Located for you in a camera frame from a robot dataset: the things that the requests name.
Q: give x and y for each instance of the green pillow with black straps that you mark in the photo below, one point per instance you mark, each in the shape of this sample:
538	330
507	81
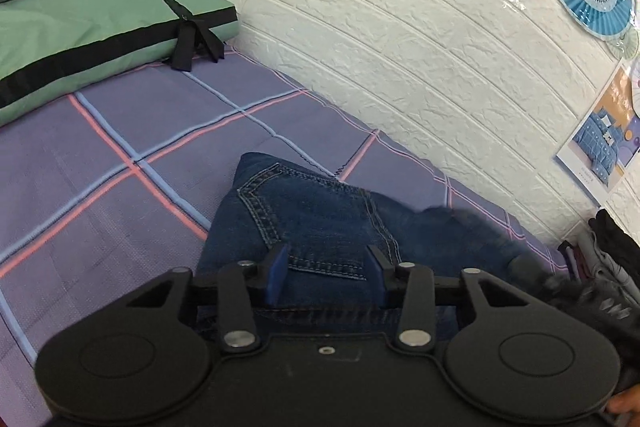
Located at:
50	48

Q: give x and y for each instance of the dark blue denim jeans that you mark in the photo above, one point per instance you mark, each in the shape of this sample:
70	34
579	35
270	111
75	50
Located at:
328	226

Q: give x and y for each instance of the purple plaid bed sheet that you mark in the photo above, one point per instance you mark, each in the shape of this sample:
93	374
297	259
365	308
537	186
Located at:
106	188

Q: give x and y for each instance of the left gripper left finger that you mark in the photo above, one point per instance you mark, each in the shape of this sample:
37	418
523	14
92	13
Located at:
242	286

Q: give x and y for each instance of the bedding advertisement poster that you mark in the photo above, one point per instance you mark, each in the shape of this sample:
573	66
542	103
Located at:
601	149

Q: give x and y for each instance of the folded black garment on top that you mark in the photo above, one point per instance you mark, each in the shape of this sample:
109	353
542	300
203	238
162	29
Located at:
615	242

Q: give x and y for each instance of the folded grey garment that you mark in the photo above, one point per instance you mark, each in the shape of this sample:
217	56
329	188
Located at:
605	270

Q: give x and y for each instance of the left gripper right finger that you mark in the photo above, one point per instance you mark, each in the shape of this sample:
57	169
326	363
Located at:
408	287

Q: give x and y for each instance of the person's hand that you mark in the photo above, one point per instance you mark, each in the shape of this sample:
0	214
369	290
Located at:
626	402

